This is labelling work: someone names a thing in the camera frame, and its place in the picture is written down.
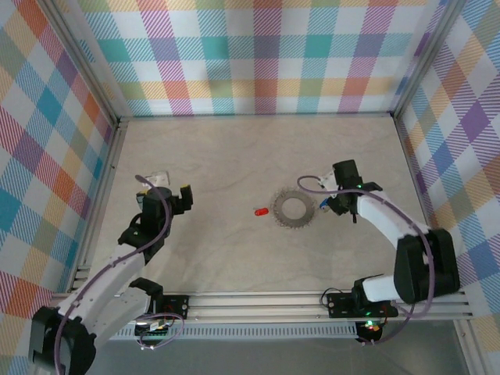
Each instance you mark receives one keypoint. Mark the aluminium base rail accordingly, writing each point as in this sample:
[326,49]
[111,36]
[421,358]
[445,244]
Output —
[254,304]

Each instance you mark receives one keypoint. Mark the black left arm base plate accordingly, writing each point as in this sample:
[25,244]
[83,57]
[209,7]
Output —
[179,306]

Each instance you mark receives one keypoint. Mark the right controller board with lights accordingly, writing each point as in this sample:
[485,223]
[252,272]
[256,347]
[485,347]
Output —
[373,328]

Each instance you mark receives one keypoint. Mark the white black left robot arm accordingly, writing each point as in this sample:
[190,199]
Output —
[121,273]

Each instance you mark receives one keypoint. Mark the aluminium table side rail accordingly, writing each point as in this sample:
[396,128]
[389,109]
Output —
[412,164]
[109,164]

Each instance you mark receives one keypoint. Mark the left controller board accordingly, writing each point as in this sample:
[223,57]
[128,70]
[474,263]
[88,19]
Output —
[154,327]

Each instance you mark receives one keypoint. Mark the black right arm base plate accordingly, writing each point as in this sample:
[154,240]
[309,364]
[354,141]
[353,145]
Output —
[338,304]

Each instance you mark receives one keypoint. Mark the aluminium frame post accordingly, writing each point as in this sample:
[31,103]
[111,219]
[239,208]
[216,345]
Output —
[423,58]
[84,62]

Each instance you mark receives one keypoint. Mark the red capped key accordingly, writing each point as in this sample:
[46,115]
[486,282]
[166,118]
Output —
[261,212]

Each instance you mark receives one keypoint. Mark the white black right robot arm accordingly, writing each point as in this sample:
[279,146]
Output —
[379,215]

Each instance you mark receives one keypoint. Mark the aluminium table end rail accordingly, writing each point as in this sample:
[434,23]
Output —
[254,116]

